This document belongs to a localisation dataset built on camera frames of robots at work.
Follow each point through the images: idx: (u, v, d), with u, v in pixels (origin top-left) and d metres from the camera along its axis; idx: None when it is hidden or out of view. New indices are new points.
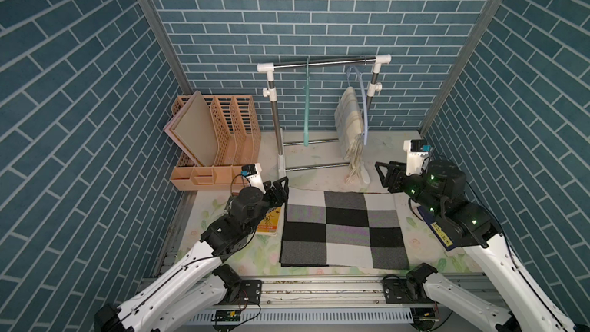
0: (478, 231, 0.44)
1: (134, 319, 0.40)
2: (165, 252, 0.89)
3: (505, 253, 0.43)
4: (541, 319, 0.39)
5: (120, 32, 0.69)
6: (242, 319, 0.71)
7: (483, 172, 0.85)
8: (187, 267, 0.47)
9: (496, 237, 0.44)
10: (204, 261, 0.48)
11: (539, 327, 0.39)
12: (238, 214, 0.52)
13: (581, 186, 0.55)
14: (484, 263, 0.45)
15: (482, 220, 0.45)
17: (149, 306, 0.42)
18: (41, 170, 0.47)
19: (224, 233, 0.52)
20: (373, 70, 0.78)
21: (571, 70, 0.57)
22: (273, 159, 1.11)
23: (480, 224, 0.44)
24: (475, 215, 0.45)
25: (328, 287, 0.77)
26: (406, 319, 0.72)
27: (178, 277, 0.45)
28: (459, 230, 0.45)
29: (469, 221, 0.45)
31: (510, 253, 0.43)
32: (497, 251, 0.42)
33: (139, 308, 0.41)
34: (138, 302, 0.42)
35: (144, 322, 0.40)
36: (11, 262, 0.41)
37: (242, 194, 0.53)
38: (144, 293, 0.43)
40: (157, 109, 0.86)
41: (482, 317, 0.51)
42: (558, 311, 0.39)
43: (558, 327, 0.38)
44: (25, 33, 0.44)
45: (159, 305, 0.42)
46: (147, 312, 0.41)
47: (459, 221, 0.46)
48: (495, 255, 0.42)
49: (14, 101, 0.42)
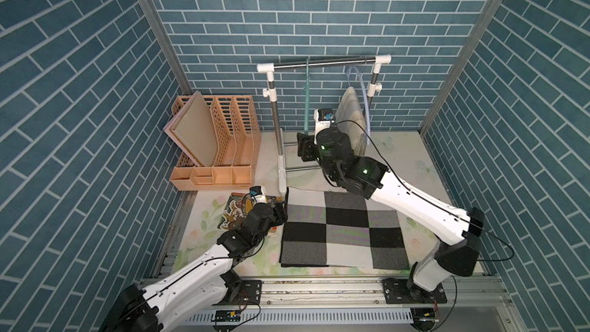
0: (370, 178, 0.48)
1: (158, 300, 0.43)
2: (165, 252, 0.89)
3: (398, 184, 0.48)
4: (444, 221, 0.44)
5: (120, 32, 0.69)
6: (242, 319, 0.71)
7: (483, 172, 0.85)
8: (205, 264, 0.52)
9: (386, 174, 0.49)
10: (222, 260, 0.54)
11: (449, 230, 0.44)
12: (251, 225, 0.61)
13: (581, 186, 0.55)
14: (392, 203, 0.49)
15: (370, 167, 0.50)
17: (173, 290, 0.45)
18: (42, 170, 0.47)
19: (238, 240, 0.60)
20: (373, 70, 0.78)
21: (571, 70, 0.57)
22: (273, 160, 1.11)
23: (369, 170, 0.50)
24: (363, 166, 0.51)
25: (328, 287, 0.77)
26: (406, 319, 0.72)
27: (197, 270, 0.50)
28: (358, 185, 0.49)
29: (360, 173, 0.50)
31: (400, 181, 0.48)
32: (392, 185, 0.48)
33: (164, 291, 0.45)
34: (161, 287, 0.45)
35: (167, 303, 0.43)
36: (11, 262, 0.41)
37: (256, 207, 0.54)
38: (168, 281, 0.46)
40: (157, 109, 0.86)
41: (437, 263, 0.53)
42: (451, 208, 0.46)
43: (456, 220, 0.44)
44: (26, 33, 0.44)
45: (180, 292, 0.46)
46: (170, 297, 0.44)
47: (355, 177, 0.50)
48: (393, 188, 0.47)
49: (14, 101, 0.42)
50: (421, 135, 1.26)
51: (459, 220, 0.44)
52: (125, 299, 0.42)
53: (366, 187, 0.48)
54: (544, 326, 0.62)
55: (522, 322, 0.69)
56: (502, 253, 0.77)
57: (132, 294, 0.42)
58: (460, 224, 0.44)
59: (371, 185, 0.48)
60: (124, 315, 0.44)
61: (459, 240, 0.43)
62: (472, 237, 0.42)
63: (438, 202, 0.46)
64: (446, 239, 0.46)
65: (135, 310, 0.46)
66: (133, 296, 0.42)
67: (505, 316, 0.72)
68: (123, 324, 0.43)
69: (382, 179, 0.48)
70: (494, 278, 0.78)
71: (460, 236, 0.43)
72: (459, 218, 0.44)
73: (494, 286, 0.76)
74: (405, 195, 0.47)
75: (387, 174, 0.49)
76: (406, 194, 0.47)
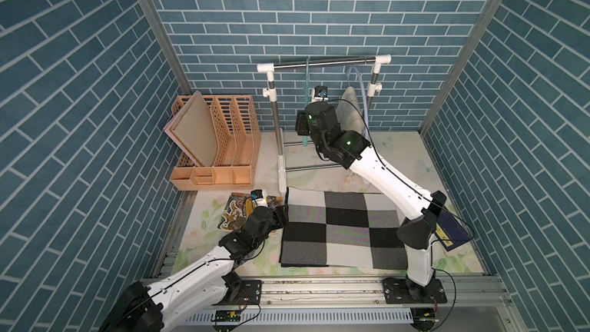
0: (352, 150, 0.52)
1: (163, 297, 0.44)
2: (165, 252, 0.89)
3: (376, 160, 0.52)
4: (408, 197, 0.49)
5: (120, 32, 0.69)
6: (242, 319, 0.71)
7: (483, 172, 0.85)
8: (208, 263, 0.53)
9: (366, 149, 0.53)
10: (223, 261, 0.55)
11: (409, 204, 0.49)
12: (251, 228, 0.62)
13: (581, 186, 0.55)
14: (367, 175, 0.53)
15: (353, 141, 0.53)
17: (177, 289, 0.46)
18: (41, 170, 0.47)
19: (239, 243, 0.61)
20: (373, 70, 0.78)
21: (571, 70, 0.57)
22: (273, 160, 1.11)
23: (353, 142, 0.53)
24: (348, 139, 0.54)
25: (328, 287, 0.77)
26: (406, 319, 0.72)
27: (199, 271, 0.51)
28: (340, 154, 0.52)
29: (344, 144, 0.53)
31: (379, 158, 0.52)
32: (370, 160, 0.51)
33: (168, 289, 0.45)
34: (165, 285, 0.46)
35: (172, 301, 0.44)
36: (11, 262, 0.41)
37: (256, 210, 0.63)
38: (172, 279, 0.47)
40: (157, 109, 0.86)
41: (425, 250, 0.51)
42: (419, 188, 0.50)
43: (419, 198, 0.49)
44: (26, 33, 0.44)
45: (183, 290, 0.46)
46: (174, 294, 0.45)
47: (338, 147, 0.53)
48: (369, 164, 0.51)
49: (14, 101, 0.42)
50: (421, 135, 1.26)
51: (422, 197, 0.49)
52: (130, 295, 0.42)
53: (346, 157, 0.52)
54: (545, 327, 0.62)
55: (522, 322, 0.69)
56: (501, 253, 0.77)
57: (136, 291, 0.43)
58: (421, 200, 0.48)
59: (350, 155, 0.52)
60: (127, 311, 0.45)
61: (417, 214, 0.49)
62: (429, 215, 0.47)
63: (408, 180, 0.51)
64: (408, 213, 0.51)
65: (137, 308, 0.46)
66: (137, 293, 0.43)
67: (505, 316, 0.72)
68: (124, 322, 0.43)
69: (361, 151, 0.52)
70: (495, 278, 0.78)
71: (419, 210, 0.48)
72: (422, 196, 0.49)
73: (494, 286, 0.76)
74: (379, 170, 0.51)
75: (366, 147, 0.53)
76: (380, 169, 0.51)
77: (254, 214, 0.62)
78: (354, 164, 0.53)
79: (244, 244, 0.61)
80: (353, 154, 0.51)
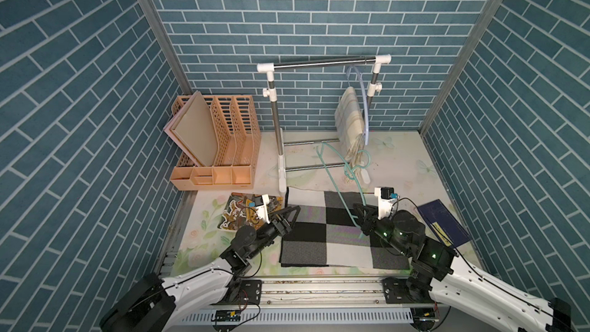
0: (440, 263, 0.54)
1: (175, 290, 0.47)
2: (164, 252, 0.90)
3: (467, 270, 0.53)
4: (522, 311, 0.46)
5: (120, 32, 0.68)
6: (242, 319, 0.71)
7: (483, 172, 0.85)
8: (213, 270, 0.56)
9: (455, 260, 0.54)
10: (225, 273, 0.58)
11: (527, 320, 0.46)
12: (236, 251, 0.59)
13: (581, 186, 0.55)
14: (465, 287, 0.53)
15: (439, 252, 0.56)
17: (187, 286, 0.49)
18: (41, 170, 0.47)
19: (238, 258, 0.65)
20: (373, 70, 0.78)
21: (571, 70, 0.57)
22: (272, 160, 1.11)
23: (439, 254, 0.56)
24: (432, 250, 0.57)
25: (328, 287, 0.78)
26: (406, 319, 0.72)
27: (207, 273, 0.55)
28: (429, 268, 0.55)
29: (431, 258, 0.56)
31: (471, 268, 0.53)
32: (462, 272, 0.53)
33: (179, 285, 0.48)
34: (177, 280, 0.49)
35: (183, 296, 0.47)
36: (11, 262, 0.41)
37: (239, 234, 0.62)
38: (182, 277, 0.50)
40: (157, 109, 0.86)
41: (502, 322, 0.53)
42: (530, 298, 0.48)
43: (538, 312, 0.46)
44: (25, 33, 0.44)
45: (193, 287, 0.50)
46: (184, 290, 0.48)
47: (425, 260, 0.56)
48: (464, 275, 0.52)
49: (14, 101, 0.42)
50: (421, 135, 1.26)
51: (540, 312, 0.46)
52: (143, 287, 0.45)
53: (437, 273, 0.54)
54: None
55: None
56: (501, 253, 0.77)
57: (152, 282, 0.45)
58: (541, 316, 0.45)
59: (442, 269, 0.54)
60: (137, 302, 0.46)
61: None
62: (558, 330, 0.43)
63: (515, 291, 0.49)
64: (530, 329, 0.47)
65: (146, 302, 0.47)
66: (150, 283, 0.45)
67: None
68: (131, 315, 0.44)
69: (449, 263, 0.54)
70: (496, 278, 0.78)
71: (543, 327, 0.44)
72: (540, 310, 0.46)
73: None
74: (476, 281, 0.51)
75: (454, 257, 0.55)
76: (477, 280, 0.51)
77: (238, 238, 0.61)
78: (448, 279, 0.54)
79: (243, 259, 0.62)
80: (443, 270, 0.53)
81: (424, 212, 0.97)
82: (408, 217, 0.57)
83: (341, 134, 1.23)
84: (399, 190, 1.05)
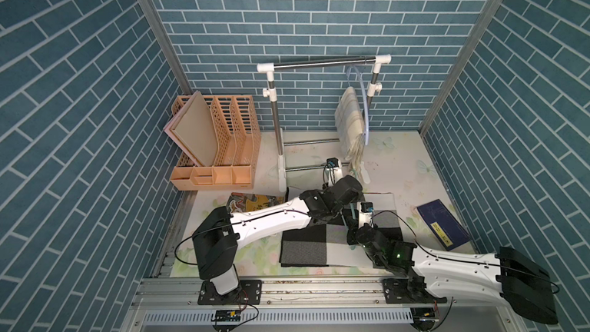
0: (406, 260, 0.60)
1: (242, 228, 0.45)
2: (165, 252, 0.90)
3: (425, 255, 0.58)
4: (475, 273, 0.49)
5: (120, 32, 0.68)
6: (242, 319, 0.71)
7: (483, 172, 0.85)
8: (286, 213, 0.51)
9: (415, 251, 0.61)
10: (300, 217, 0.52)
11: (483, 278, 0.48)
12: (338, 192, 0.58)
13: (581, 186, 0.55)
14: (433, 274, 0.57)
15: (402, 250, 0.63)
17: (253, 227, 0.46)
18: (42, 170, 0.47)
19: (319, 202, 0.56)
20: (373, 70, 0.78)
21: (572, 70, 0.57)
22: (272, 160, 1.11)
23: (402, 253, 0.62)
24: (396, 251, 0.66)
25: (328, 287, 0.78)
26: (406, 319, 0.72)
27: (280, 215, 0.50)
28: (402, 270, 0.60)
29: (396, 258, 0.63)
31: (428, 253, 0.58)
32: (422, 259, 0.58)
33: (246, 224, 0.46)
34: (245, 219, 0.46)
35: (246, 234, 0.44)
36: (11, 261, 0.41)
37: (348, 179, 0.57)
38: (250, 215, 0.48)
40: (157, 109, 0.86)
41: (487, 292, 0.52)
42: (479, 257, 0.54)
43: (487, 267, 0.49)
44: (25, 33, 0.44)
45: (259, 229, 0.46)
46: (250, 230, 0.45)
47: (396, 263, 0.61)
48: (422, 262, 0.58)
49: (15, 101, 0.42)
50: (421, 135, 1.26)
51: (489, 267, 0.48)
52: (215, 217, 0.46)
53: (409, 272, 0.60)
54: (544, 326, 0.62)
55: (521, 321, 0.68)
56: None
57: (220, 215, 0.45)
58: (491, 270, 0.48)
59: (409, 264, 0.59)
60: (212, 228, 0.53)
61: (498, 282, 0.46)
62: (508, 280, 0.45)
63: (468, 257, 0.52)
64: (493, 288, 0.48)
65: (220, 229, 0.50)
66: (222, 216, 0.45)
67: (505, 316, 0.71)
68: (209, 236, 0.47)
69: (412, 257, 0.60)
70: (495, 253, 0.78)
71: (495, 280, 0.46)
72: (488, 263, 0.49)
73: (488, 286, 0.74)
74: (435, 263, 0.56)
75: (415, 250, 0.61)
76: (435, 260, 0.56)
77: (346, 180, 0.56)
78: (416, 272, 0.59)
79: (323, 204, 0.56)
80: (409, 267, 0.59)
81: (424, 212, 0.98)
82: (364, 227, 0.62)
83: (340, 134, 1.23)
84: (399, 190, 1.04)
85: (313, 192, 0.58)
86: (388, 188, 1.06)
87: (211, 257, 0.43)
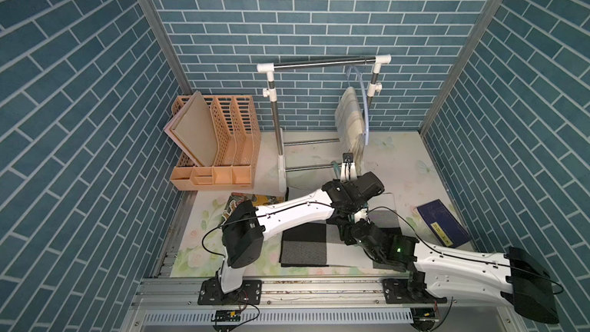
0: (406, 254, 0.58)
1: (267, 221, 0.46)
2: (164, 252, 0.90)
3: (429, 250, 0.56)
4: (484, 272, 0.48)
5: (120, 32, 0.68)
6: (242, 319, 0.71)
7: (483, 172, 0.85)
8: (309, 204, 0.52)
9: (417, 246, 0.58)
10: (324, 207, 0.52)
11: (493, 279, 0.46)
12: (364, 185, 0.59)
13: (581, 186, 0.55)
14: (438, 270, 0.54)
15: (402, 245, 0.60)
17: (278, 220, 0.47)
18: (41, 170, 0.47)
19: (341, 194, 0.56)
20: (373, 70, 0.78)
21: (571, 71, 0.57)
22: (272, 160, 1.11)
23: (402, 247, 0.59)
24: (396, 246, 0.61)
25: (328, 287, 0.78)
26: (406, 319, 0.72)
27: (303, 207, 0.51)
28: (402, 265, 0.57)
29: (396, 252, 0.60)
31: (432, 248, 0.56)
32: (425, 254, 0.56)
33: (271, 217, 0.47)
34: (270, 211, 0.48)
35: (272, 227, 0.46)
36: (11, 261, 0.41)
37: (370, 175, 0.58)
38: (274, 208, 0.49)
40: (157, 109, 0.86)
41: (488, 293, 0.52)
42: (487, 257, 0.49)
43: (496, 268, 0.47)
44: (25, 32, 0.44)
45: (283, 222, 0.47)
46: (276, 223, 0.47)
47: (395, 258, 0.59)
48: (426, 258, 0.55)
49: (14, 101, 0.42)
50: (421, 135, 1.26)
51: (499, 267, 0.47)
52: (241, 210, 0.49)
53: (409, 266, 0.58)
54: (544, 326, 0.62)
55: (522, 322, 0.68)
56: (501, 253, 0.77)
57: (247, 208, 0.47)
58: (501, 270, 0.46)
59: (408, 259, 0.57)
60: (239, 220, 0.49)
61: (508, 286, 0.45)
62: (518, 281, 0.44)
63: (475, 256, 0.51)
64: (499, 288, 0.47)
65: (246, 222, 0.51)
66: (247, 209, 0.47)
67: (505, 316, 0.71)
68: (236, 228, 0.50)
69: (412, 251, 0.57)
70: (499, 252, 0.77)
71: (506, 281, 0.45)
72: (497, 264, 0.47)
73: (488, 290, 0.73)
74: (439, 259, 0.53)
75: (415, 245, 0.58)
76: (440, 257, 0.53)
77: (370, 177, 0.58)
78: (418, 267, 0.56)
79: (345, 195, 0.56)
80: (410, 261, 0.56)
81: (424, 212, 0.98)
82: (360, 223, 0.63)
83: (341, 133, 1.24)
84: (399, 190, 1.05)
85: (336, 184, 0.58)
86: (388, 188, 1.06)
87: (240, 248, 0.47)
